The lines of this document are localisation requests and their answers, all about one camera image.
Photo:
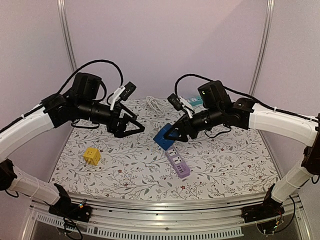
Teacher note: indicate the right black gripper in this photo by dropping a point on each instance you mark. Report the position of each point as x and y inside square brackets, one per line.
[186, 128]

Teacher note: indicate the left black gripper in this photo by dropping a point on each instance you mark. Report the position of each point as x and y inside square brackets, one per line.
[119, 129]

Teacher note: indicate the blue cube socket adapter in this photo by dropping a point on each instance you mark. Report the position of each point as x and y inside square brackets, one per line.
[160, 139]

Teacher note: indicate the yellow cube socket adapter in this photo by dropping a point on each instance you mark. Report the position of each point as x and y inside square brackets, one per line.
[92, 156]

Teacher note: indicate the purple power strip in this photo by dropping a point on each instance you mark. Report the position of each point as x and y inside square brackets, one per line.
[177, 162]

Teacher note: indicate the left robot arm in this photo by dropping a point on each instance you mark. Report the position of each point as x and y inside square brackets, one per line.
[78, 103]

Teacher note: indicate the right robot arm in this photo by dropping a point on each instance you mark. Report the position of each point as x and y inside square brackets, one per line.
[247, 114]

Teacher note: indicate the teal power strip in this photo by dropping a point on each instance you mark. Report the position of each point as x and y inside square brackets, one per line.
[194, 101]

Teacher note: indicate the floral table mat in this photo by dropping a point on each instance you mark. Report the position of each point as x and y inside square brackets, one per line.
[222, 163]

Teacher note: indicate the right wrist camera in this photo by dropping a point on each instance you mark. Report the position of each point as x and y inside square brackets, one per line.
[181, 104]

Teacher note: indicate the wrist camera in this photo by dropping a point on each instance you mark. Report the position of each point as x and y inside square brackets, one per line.
[181, 104]
[122, 93]

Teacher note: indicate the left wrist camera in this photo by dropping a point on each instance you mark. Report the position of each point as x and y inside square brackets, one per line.
[122, 93]

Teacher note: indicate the aluminium front rail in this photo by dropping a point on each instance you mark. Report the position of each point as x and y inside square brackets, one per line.
[205, 219]

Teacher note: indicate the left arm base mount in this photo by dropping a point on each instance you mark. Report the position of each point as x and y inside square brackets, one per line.
[65, 208]

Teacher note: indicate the right aluminium corner post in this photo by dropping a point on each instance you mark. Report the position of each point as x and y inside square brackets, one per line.
[266, 30]

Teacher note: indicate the aluminium corner post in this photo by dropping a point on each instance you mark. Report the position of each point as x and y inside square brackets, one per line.
[61, 7]
[266, 30]

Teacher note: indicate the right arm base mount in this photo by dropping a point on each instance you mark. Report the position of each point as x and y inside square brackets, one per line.
[269, 208]

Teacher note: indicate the left aluminium corner post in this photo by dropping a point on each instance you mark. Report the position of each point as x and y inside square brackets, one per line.
[61, 7]

